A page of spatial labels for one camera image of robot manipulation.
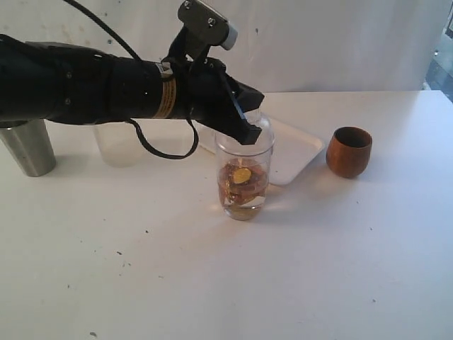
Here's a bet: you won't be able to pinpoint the brown wooden cup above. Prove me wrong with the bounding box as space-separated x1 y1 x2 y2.
326 126 372 179

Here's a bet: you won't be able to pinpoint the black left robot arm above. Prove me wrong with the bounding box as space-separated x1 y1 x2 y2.
1 35 264 145

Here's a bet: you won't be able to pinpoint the stainless steel cup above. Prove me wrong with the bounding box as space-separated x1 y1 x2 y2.
1 119 57 177

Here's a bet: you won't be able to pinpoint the translucent plastic container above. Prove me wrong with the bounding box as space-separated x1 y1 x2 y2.
93 123 145 168

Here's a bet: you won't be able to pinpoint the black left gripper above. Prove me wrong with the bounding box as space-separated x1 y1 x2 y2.
164 30 265 145

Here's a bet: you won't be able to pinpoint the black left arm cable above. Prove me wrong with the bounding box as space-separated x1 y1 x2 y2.
63 0 200 160

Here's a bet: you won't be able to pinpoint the copper coins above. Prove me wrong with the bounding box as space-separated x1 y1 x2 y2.
217 158 268 208

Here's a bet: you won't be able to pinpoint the clear drinking glass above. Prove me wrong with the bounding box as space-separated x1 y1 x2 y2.
214 109 275 221

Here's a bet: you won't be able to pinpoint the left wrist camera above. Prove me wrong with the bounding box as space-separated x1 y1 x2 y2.
178 1 238 60

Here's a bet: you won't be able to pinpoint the gold coin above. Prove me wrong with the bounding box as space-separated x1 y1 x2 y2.
231 168 252 185

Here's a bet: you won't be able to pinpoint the white rectangular tray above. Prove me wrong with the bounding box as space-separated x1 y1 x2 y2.
197 118 324 186

